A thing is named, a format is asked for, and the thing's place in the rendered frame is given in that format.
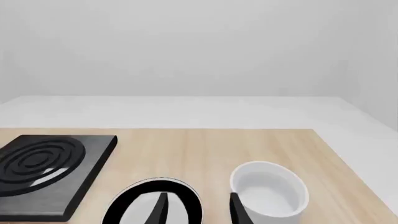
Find black and white frying pan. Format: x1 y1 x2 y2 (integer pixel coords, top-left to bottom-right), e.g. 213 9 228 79
101 177 203 224

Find white round bowl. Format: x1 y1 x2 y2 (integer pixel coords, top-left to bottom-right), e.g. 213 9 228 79
229 160 310 218

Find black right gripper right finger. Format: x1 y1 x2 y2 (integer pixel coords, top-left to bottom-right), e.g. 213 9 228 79
229 191 256 224

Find flat black stove plate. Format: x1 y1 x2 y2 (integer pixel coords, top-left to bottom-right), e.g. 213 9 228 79
0 134 119 222

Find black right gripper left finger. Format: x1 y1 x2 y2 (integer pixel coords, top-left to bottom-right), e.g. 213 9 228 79
144 192 169 224

